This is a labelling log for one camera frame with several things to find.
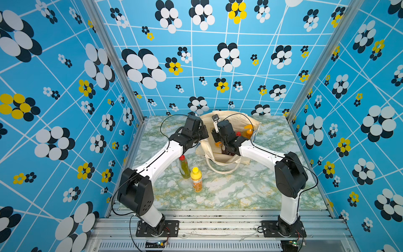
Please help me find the orange pump dish soap bottle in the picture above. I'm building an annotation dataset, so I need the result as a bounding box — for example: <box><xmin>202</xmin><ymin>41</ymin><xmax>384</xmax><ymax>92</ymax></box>
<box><xmin>242</xmin><ymin>125</ymin><xmax>254</xmax><ymax>139</ymax></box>

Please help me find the cream canvas shopping bag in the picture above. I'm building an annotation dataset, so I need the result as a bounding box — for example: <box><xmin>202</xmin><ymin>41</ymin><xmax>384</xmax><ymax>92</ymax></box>
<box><xmin>196</xmin><ymin>111</ymin><xmax>261</xmax><ymax>174</ymax></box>

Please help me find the green bottle red cap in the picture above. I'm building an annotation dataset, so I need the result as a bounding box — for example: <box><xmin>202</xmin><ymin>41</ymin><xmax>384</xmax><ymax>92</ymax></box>
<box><xmin>179</xmin><ymin>155</ymin><xmax>191</xmax><ymax>179</ymax></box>

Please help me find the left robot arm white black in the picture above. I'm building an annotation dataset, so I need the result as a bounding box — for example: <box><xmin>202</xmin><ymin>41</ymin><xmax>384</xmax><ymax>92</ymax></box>
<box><xmin>116</xmin><ymin>114</ymin><xmax>208</xmax><ymax>235</ymax></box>

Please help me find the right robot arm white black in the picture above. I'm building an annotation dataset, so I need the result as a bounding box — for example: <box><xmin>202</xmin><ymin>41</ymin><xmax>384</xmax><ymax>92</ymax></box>
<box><xmin>212</xmin><ymin>115</ymin><xmax>308</xmax><ymax>237</ymax></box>

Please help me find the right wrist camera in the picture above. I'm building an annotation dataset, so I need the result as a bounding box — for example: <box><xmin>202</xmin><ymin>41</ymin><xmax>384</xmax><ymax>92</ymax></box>
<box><xmin>212</xmin><ymin>114</ymin><xmax>220</xmax><ymax>133</ymax></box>

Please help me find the aluminium frame rail front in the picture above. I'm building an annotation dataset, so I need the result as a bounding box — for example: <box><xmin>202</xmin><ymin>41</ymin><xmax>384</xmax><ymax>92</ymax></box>
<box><xmin>86</xmin><ymin>210</ymin><xmax>359</xmax><ymax>252</ymax></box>

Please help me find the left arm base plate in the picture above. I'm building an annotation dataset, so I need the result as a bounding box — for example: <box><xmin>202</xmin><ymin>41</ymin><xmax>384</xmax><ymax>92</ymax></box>
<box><xmin>135</xmin><ymin>220</ymin><xmax>179</xmax><ymax>238</ymax></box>

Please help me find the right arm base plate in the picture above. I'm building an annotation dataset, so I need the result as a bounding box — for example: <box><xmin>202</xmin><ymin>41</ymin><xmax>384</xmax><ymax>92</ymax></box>
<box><xmin>260</xmin><ymin>220</ymin><xmax>307</xmax><ymax>239</ymax></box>

